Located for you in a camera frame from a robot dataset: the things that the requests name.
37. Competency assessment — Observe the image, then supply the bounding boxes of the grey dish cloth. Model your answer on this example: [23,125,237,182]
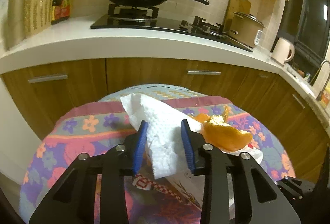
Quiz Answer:
[305,94,329,130]

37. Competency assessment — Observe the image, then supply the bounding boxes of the white tissue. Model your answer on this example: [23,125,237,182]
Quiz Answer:
[120,93,202,179]

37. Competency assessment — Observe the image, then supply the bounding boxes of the black gas stove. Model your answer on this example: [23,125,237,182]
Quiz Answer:
[91,5,253,53]

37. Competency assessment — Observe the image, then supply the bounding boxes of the wooden cutting board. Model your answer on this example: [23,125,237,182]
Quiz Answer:
[223,0,251,32]

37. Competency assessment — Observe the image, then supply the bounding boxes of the dark kitchen window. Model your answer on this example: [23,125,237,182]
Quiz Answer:
[276,0,329,77]

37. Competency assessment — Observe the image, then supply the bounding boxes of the beige plastic utensil basket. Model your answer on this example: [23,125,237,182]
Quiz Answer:
[24,0,53,37]

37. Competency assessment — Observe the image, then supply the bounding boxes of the clear plastic snack bag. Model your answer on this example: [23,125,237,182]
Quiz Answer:
[132,173,186,203]

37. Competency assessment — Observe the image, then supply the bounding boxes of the white electric kettle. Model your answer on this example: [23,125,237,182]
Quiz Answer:
[271,37,295,65]

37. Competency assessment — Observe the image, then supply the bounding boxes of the brown lower kitchen cabinets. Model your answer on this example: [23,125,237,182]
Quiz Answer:
[0,57,330,183]

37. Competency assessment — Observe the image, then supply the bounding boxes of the small orange peel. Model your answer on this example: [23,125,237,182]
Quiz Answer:
[192,105,252,152]

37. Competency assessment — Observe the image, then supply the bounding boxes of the steel thermos bottle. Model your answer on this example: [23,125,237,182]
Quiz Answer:
[7,0,26,49]

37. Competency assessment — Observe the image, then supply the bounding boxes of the steel kitchen faucet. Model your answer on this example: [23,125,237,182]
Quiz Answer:
[314,59,329,101]

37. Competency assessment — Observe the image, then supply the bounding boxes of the clear floral plastic bottle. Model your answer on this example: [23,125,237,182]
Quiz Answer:
[162,145,263,220]

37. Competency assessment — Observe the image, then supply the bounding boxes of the floral tablecloth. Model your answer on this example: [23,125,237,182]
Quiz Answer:
[19,84,295,223]

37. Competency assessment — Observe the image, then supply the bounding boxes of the yellow detergent bottle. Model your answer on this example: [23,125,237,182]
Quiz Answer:
[320,85,330,108]

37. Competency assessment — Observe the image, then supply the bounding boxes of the brown rice cooker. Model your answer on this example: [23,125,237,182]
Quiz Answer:
[226,12,265,48]

